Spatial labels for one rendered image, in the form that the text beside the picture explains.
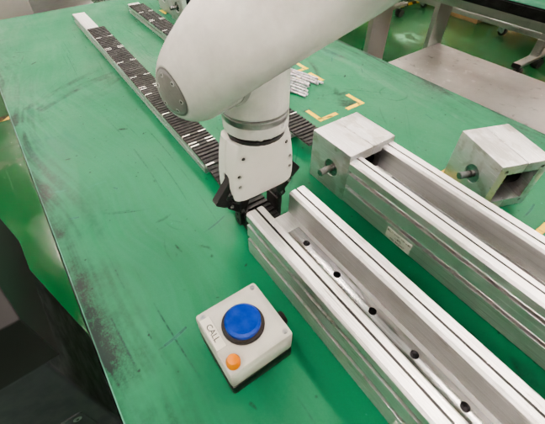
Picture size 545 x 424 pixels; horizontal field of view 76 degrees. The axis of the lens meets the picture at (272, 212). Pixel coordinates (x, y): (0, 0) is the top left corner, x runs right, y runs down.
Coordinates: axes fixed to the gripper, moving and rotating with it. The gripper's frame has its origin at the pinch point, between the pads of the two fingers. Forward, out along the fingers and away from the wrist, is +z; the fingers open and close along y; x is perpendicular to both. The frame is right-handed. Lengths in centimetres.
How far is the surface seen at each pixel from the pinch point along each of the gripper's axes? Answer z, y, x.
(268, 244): -5.3, 5.1, 10.2
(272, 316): -3.9, 9.9, 18.0
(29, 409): 10.8, 39.4, 4.5
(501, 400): -5.5, -2.2, 37.3
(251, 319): -5.3, 12.3, 17.6
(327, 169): -3.0, -12.9, 1.4
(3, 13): 19, 22, -204
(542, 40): 57, -287, -70
